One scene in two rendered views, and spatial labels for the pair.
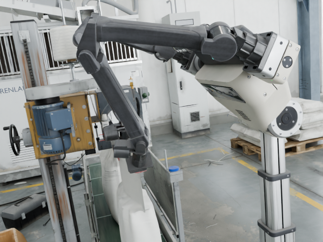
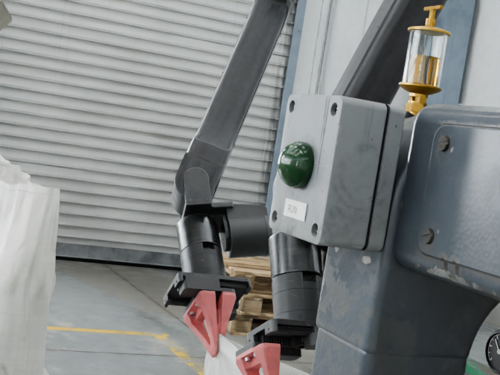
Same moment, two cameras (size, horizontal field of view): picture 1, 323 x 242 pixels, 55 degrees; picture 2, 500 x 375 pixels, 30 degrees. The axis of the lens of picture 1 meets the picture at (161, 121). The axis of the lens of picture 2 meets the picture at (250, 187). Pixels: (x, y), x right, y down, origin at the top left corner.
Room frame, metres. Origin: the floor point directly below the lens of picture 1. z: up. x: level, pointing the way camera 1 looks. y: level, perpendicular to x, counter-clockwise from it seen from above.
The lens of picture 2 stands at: (2.41, -0.06, 1.30)
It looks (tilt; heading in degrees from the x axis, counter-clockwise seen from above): 3 degrees down; 170
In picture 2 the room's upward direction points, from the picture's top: 9 degrees clockwise
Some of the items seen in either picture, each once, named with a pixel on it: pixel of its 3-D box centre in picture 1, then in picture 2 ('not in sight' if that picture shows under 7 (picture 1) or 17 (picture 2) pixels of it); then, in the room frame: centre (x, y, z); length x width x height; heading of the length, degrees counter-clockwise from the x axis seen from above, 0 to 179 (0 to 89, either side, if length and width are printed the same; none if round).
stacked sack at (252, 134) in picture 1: (271, 131); not in sight; (4.10, -1.47, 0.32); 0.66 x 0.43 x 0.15; 106
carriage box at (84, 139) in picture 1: (61, 123); not in sight; (1.79, 0.58, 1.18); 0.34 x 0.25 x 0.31; 104
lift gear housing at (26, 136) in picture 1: (28, 137); not in sight; (1.73, 0.76, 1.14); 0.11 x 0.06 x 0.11; 14
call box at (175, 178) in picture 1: (174, 174); not in sight; (1.73, -0.04, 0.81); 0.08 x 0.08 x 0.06; 14
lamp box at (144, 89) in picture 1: (143, 94); (334, 170); (1.83, 0.09, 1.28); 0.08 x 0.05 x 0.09; 14
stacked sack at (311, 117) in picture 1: (307, 115); not in sight; (4.27, -2.05, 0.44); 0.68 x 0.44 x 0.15; 104
